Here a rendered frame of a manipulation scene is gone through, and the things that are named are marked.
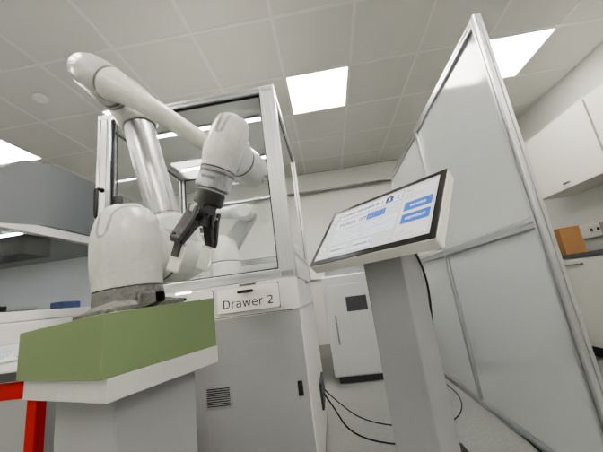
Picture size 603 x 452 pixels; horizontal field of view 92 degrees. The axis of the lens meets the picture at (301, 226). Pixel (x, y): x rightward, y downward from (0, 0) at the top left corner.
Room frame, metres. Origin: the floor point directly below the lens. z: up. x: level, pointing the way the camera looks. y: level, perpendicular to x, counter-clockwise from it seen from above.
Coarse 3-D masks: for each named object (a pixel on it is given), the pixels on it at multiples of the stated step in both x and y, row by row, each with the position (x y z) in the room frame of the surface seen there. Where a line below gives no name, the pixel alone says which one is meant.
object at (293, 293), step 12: (216, 288) 1.40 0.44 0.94; (228, 288) 1.40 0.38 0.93; (288, 288) 1.38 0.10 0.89; (300, 288) 1.47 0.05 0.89; (216, 300) 1.41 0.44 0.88; (288, 300) 1.38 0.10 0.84; (300, 300) 1.40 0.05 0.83; (312, 300) 2.25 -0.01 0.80; (216, 312) 1.41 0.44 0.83; (240, 312) 1.40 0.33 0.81; (252, 312) 1.39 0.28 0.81; (264, 312) 1.39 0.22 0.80
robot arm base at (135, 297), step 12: (120, 288) 0.65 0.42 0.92; (132, 288) 0.66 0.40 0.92; (144, 288) 0.68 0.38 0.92; (156, 288) 0.71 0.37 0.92; (96, 300) 0.66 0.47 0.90; (108, 300) 0.65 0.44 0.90; (120, 300) 0.65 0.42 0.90; (132, 300) 0.66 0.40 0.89; (144, 300) 0.66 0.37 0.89; (156, 300) 0.70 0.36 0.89; (168, 300) 0.72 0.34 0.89; (180, 300) 0.74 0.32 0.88; (96, 312) 0.64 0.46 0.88
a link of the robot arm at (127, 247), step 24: (120, 216) 0.66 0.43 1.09; (144, 216) 0.70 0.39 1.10; (96, 240) 0.65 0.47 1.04; (120, 240) 0.65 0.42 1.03; (144, 240) 0.69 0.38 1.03; (168, 240) 0.77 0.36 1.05; (96, 264) 0.65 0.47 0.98; (120, 264) 0.65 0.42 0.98; (144, 264) 0.68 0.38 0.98; (96, 288) 0.66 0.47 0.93
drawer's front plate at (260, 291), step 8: (232, 288) 1.38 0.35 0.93; (240, 288) 1.38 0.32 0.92; (248, 288) 1.38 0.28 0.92; (256, 288) 1.37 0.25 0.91; (264, 288) 1.37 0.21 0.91; (272, 288) 1.37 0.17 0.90; (224, 296) 1.38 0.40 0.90; (232, 296) 1.38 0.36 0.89; (240, 296) 1.38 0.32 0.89; (248, 296) 1.38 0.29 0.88; (256, 296) 1.37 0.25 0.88; (264, 296) 1.37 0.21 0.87; (224, 304) 1.38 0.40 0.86; (232, 304) 1.38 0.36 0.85; (264, 304) 1.37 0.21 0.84; (272, 304) 1.37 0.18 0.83; (224, 312) 1.38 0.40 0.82; (232, 312) 1.38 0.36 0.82
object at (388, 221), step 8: (384, 216) 1.00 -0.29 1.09; (392, 216) 0.96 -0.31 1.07; (360, 224) 1.08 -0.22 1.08; (368, 224) 1.04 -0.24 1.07; (376, 224) 1.00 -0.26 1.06; (384, 224) 0.97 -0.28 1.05; (392, 224) 0.94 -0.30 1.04; (336, 232) 1.17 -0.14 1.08; (344, 232) 1.13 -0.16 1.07; (352, 232) 1.08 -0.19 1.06; (360, 232) 1.05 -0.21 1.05; (368, 232) 1.01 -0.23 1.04; (376, 232) 0.97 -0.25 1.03; (336, 240) 1.13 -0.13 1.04; (344, 240) 1.09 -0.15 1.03
